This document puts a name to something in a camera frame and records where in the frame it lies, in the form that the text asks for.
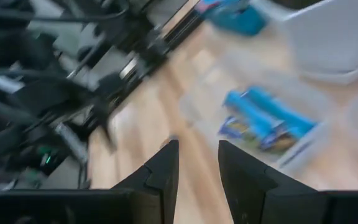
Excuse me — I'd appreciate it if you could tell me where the silver frame bracket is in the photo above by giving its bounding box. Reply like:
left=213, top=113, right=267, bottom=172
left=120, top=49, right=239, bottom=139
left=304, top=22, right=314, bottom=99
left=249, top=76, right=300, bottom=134
left=117, top=55, right=138, bottom=80

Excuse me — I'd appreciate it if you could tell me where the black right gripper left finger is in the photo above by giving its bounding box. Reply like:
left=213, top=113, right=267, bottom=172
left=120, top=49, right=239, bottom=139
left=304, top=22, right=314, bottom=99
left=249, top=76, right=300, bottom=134
left=112, top=139, right=180, bottom=224

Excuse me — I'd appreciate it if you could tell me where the white hexagonal planter pot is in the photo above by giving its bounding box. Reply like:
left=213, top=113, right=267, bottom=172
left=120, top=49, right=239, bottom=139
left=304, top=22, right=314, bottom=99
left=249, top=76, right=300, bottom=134
left=281, top=0, right=358, bottom=86

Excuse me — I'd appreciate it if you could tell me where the blue granola bar wrapper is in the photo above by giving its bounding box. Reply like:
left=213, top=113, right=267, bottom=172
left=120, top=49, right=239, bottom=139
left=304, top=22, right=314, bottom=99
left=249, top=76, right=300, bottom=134
left=195, top=0, right=227, bottom=15
left=223, top=89, right=281, bottom=142
left=246, top=85, right=319, bottom=139
left=217, top=115, right=250, bottom=140

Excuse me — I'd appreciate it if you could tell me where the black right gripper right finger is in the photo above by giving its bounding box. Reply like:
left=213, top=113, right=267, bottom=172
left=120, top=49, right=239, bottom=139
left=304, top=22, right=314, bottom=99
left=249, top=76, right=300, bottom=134
left=218, top=139, right=318, bottom=224

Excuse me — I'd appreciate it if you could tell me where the black aluminium table frame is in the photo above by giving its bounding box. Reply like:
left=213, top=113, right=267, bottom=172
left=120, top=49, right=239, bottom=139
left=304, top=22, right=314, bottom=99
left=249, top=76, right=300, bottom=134
left=67, top=5, right=205, bottom=132

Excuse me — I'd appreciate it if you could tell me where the teal plastic bin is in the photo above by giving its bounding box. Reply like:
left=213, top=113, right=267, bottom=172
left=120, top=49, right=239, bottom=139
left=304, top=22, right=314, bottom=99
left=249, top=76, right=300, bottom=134
left=201, top=0, right=268, bottom=37

